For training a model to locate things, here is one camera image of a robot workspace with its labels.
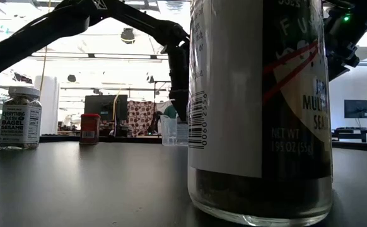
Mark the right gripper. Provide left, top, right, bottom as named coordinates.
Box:
left=325, top=6, right=367, bottom=82

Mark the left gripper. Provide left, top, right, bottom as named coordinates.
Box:
left=166, top=40, right=190, bottom=123

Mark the red-lidded smoked paprika tin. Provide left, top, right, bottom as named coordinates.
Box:
left=79, top=113, right=102, bottom=146

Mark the person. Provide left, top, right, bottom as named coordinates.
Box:
left=154, top=100, right=178, bottom=135

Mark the black metal stand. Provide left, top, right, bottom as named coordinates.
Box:
left=153, top=79, right=172, bottom=105

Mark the clear plastic bin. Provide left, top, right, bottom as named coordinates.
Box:
left=160, top=113, right=190, bottom=147

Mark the polka dot cloth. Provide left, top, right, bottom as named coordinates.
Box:
left=127, top=100, right=155, bottom=137

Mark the black computer monitor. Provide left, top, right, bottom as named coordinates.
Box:
left=84, top=94, right=129, bottom=122

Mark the black bench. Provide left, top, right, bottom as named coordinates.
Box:
left=331, top=127, right=367, bottom=143

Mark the white pillar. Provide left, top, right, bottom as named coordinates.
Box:
left=34, top=74, right=60, bottom=136

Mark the wall television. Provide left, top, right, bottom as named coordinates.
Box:
left=344, top=99, right=367, bottom=119

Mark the thin yellow cord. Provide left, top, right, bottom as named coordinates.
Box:
left=39, top=0, right=52, bottom=94

